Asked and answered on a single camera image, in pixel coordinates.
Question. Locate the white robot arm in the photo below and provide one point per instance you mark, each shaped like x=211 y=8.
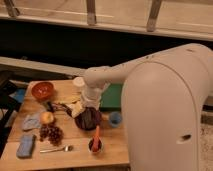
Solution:
x=162 y=99

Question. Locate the orange carrot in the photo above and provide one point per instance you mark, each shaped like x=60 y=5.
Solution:
x=96 y=138

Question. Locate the blue object at table edge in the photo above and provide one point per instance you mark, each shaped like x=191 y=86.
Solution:
x=19 y=95

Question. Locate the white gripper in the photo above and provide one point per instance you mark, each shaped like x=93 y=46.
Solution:
x=90 y=97

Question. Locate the orange bowl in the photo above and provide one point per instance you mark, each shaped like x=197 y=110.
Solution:
x=42 y=91

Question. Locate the dark cup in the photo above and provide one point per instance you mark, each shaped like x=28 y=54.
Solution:
x=90 y=146

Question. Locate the purple bowl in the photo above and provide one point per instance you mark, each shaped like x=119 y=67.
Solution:
x=89 y=119

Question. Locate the black handled utensil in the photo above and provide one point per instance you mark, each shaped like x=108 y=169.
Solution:
x=52 y=107

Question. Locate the grey blue cloth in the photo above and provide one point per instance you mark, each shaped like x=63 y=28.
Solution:
x=31 y=122

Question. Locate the green plastic tray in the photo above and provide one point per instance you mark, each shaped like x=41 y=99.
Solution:
x=111 y=98

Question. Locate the red yellow apple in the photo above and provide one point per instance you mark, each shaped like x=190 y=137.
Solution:
x=46 y=117

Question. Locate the yellow banana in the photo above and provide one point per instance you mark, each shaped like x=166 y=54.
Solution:
x=70 y=99

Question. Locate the bunch of red grapes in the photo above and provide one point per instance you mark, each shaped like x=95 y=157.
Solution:
x=52 y=133

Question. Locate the small blue cup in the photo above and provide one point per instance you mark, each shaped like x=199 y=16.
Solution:
x=115 y=119

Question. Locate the blue sponge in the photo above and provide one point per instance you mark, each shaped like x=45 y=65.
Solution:
x=26 y=146

